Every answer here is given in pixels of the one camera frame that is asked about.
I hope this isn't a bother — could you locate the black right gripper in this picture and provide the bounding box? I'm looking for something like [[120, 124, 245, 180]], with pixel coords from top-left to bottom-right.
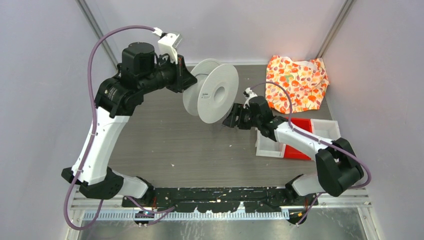
[[223, 103, 261, 130]]

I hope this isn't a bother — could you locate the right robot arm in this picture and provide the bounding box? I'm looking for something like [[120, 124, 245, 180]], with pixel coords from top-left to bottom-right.
[[223, 96, 365, 205]]

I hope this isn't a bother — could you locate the white plastic bin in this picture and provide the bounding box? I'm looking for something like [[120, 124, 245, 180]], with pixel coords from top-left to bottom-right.
[[255, 129, 286, 159]]

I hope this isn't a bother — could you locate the white slotted cable duct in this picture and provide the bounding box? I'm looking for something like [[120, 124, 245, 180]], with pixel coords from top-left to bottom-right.
[[97, 209, 290, 222]]

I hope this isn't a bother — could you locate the orange floral cloth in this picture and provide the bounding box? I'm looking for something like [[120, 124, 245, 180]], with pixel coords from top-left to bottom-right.
[[265, 55, 330, 114]]

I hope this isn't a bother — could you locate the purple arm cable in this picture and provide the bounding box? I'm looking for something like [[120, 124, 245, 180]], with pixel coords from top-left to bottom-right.
[[63, 25, 178, 231], [248, 81, 373, 227]]

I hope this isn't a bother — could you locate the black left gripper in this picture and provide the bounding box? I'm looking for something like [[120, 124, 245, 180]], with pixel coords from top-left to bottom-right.
[[138, 51, 197, 94]]

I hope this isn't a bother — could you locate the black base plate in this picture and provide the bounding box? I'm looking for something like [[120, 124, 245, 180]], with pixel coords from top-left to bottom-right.
[[122, 186, 316, 213]]

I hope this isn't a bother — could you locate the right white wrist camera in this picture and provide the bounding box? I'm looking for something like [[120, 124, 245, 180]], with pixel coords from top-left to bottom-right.
[[243, 87, 258, 109]]

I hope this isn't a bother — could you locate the white plastic spool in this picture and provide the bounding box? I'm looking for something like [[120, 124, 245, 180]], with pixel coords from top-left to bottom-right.
[[182, 58, 239, 124]]

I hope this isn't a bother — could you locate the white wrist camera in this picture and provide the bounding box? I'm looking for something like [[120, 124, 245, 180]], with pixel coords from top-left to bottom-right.
[[243, 87, 258, 109], [152, 27, 183, 64]]

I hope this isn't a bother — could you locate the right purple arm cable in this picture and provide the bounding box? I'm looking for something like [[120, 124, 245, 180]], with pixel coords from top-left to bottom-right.
[[248, 81, 373, 227]]

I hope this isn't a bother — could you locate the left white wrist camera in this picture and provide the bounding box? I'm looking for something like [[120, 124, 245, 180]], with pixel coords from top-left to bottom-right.
[[152, 27, 183, 64]]

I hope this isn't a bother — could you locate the white bin on right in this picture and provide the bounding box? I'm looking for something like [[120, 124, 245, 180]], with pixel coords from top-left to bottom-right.
[[310, 119, 341, 140]]

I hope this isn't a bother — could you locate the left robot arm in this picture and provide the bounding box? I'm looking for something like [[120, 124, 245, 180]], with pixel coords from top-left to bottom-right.
[[61, 42, 197, 207]]

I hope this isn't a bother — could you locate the red plastic bin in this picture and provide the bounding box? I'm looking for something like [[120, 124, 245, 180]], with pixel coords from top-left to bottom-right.
[[284, 118, 312, 161]]

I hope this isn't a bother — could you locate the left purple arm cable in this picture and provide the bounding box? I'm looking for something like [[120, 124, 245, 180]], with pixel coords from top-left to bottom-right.
[[63, 25, 178, 231]]

